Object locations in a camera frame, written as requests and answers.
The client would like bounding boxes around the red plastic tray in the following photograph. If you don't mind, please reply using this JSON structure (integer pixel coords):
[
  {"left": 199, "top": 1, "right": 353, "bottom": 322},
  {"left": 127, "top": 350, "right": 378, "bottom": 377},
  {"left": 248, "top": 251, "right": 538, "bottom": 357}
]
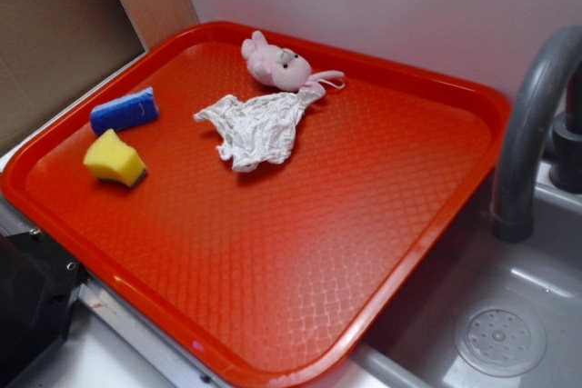
[{"left": 1, "top": 22, "right": 510, "bottom": 387}]

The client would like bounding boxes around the grey curved faucet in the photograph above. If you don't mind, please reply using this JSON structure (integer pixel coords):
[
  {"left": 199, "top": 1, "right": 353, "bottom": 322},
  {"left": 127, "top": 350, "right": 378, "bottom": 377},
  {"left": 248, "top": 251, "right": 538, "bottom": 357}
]
[{"left": 490, "top": 25, "right": 581, "bottom": 243}]

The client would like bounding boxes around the crumpled white cloth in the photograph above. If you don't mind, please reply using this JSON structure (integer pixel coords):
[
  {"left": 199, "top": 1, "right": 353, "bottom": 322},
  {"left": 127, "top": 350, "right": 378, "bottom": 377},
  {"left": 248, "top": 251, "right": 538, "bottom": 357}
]
[{"left": 194, "top": 90, "right": 325, "bottom": 173}]

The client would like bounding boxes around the clear round sink drain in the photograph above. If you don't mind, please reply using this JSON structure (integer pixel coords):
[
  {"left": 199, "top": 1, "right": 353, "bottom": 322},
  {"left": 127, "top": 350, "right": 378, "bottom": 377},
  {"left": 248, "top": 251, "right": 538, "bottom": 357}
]
[{"left": 454, "top": 299, "right": 547, "bottom": 378}]

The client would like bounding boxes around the yellow green sponge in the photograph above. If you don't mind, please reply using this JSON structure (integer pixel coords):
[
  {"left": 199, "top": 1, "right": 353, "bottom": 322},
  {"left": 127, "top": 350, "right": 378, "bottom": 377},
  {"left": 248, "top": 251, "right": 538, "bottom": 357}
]
[{"left": 83, "top": 129, "right": 147, "bottom": 188}]

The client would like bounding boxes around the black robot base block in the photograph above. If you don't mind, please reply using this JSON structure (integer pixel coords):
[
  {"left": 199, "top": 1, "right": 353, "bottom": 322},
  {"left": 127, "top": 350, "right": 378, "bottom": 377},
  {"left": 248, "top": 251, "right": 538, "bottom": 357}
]
[{"left": 1, "top": 233, "right": 85, "bottom": 387}]

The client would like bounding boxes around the blue sponge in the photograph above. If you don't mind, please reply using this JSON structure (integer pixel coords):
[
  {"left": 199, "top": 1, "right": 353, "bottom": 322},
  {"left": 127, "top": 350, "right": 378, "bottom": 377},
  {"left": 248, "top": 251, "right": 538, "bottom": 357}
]
[{"left": 89, "top": 87, "right": 159, "bottom": 135}]

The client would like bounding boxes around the grey plastic sink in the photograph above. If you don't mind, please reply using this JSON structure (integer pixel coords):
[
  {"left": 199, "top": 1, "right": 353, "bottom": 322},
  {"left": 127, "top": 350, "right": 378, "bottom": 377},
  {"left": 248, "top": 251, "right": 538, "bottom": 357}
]
[{"left": 352, "top": 158, "right": 582, "bottom": 388}]

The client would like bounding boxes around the black faucet knob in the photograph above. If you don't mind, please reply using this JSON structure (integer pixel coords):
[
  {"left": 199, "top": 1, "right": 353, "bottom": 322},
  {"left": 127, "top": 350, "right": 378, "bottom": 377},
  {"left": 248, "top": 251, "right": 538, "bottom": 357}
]
[{"left": 548, "top": 74, "right": 582, "bottom": 194}]

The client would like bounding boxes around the pink plush bunny toy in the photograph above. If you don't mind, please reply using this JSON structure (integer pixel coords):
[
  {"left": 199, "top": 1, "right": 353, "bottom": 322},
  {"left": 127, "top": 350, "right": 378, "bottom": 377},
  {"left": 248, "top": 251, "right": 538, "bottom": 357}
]
[{"left": 241, "top": 30, "right": 345, "bottom": 94}]

